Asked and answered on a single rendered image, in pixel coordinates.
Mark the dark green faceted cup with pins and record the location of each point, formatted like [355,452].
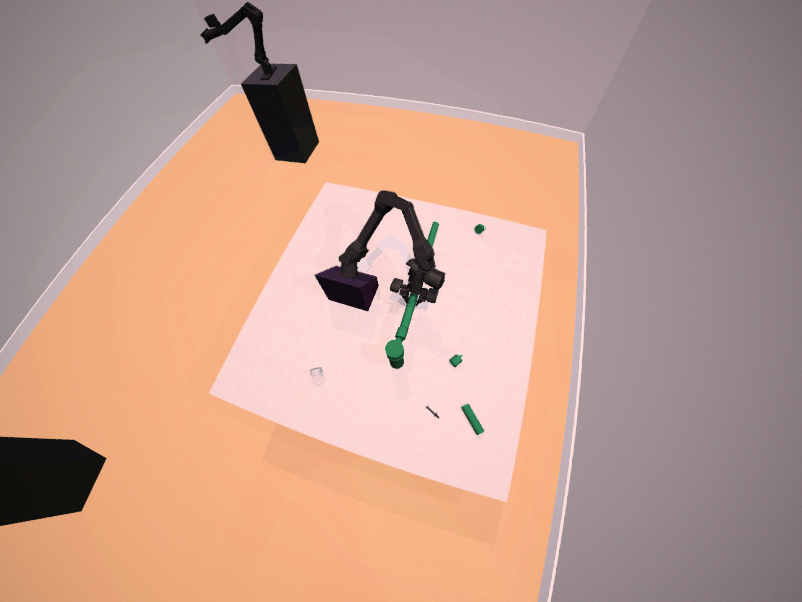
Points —
[401,336]

